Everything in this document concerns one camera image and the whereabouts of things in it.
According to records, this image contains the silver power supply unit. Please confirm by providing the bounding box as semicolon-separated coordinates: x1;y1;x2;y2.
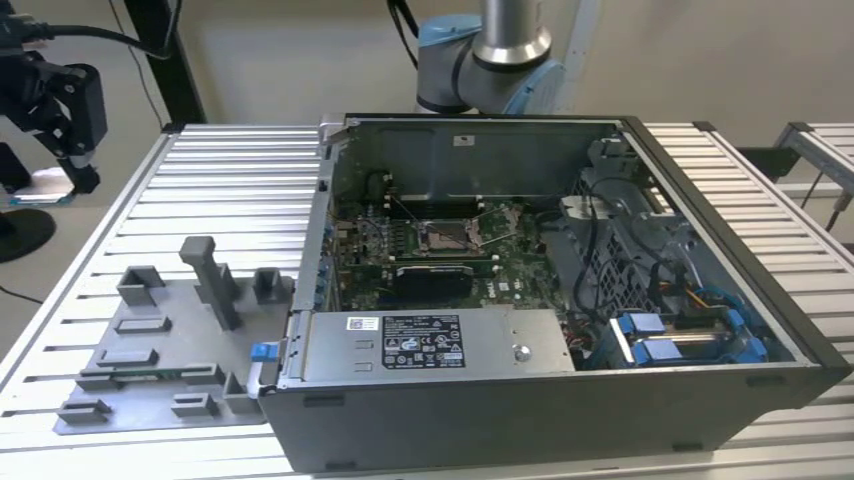
301;308;577;377

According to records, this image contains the black table bracket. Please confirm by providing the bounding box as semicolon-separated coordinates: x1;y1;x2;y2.
736;146;801;182

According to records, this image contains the grey plastic parts rack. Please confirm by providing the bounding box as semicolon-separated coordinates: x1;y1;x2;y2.
51;235;300;435

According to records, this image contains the black graphics card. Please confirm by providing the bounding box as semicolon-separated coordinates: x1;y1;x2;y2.
392;264;477;307

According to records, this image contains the green RAM stick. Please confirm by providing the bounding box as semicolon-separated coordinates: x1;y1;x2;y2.
79;368;210;379

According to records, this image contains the thin wire locking lever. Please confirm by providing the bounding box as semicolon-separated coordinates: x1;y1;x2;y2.
392;196;429;227

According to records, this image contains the black round stand base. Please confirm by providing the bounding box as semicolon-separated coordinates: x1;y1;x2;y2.
0;208;58;264

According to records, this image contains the black rating label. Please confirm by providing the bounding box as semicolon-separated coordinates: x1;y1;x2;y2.
381;314;465;370

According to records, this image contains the perforated metal drive cage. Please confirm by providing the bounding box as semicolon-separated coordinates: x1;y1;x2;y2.
553;167;677;314

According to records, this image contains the metal socket cover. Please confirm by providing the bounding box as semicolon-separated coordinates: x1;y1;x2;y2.
474;205;517;242

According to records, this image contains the green motherboard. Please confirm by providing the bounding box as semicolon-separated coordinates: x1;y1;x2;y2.
330;195;564;312

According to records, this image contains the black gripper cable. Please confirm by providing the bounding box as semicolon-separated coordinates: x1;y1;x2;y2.
19;0;186;62

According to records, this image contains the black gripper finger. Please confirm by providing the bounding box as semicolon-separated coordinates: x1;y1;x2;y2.
0;141;34;193
19;112;103;196

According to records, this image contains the CPU socket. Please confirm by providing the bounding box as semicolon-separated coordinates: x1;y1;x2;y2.
416;218;484;253

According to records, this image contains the metal slat side table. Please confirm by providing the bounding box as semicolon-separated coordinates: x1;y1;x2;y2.
776;121;854;201

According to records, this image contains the black internal wire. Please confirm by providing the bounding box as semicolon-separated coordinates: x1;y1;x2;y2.
578;192;669;281

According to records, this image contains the black open PC case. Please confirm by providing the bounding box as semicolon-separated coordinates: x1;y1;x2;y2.
257;112;853;474

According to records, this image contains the black frame post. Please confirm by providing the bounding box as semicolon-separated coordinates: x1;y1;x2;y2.
137;0;209;126

